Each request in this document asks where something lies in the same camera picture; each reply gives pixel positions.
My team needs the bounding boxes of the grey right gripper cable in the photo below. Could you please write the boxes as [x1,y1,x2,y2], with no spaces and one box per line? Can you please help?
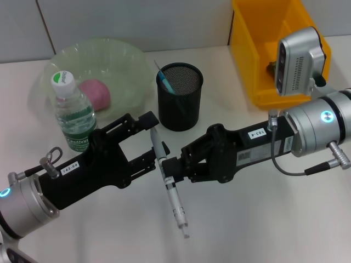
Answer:
[268,109,351,176]

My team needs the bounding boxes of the grey and clear pen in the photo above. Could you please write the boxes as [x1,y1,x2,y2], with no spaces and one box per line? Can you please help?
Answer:
[150,127,190,239]

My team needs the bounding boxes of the clear green-label water bottle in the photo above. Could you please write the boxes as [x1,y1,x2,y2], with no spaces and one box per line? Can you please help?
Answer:
[50,70,98,153]

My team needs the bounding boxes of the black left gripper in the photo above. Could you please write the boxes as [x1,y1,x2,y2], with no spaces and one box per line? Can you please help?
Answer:
[37,111,170,211]

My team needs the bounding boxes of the pink peach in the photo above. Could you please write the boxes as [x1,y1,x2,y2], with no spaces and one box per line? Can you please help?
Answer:
[78,78,111,112]

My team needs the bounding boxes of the blue and teal scissors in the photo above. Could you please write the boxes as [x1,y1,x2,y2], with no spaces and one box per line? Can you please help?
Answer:
[157,70,190,119]

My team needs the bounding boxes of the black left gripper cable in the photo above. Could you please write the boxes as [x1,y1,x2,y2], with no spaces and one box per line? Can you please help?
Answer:
[24,147,63,179]

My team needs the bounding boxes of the pale green glass fruit plate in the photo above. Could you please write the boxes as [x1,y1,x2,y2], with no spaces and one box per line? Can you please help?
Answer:
[41,38,154,121]

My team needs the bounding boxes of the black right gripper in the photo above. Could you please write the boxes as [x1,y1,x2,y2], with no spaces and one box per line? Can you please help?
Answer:
[161,114,298,184]

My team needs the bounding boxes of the yellow plastic bin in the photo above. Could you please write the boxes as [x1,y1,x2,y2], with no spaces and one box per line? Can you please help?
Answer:
[230,0,331,110]

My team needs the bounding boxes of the transparent plastic ruler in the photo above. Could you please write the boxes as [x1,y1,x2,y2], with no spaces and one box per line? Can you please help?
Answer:
[153,59,168,91]

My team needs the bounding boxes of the black mesh pen holder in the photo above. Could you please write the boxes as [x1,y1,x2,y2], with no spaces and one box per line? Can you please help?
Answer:
[156,62,205,132]

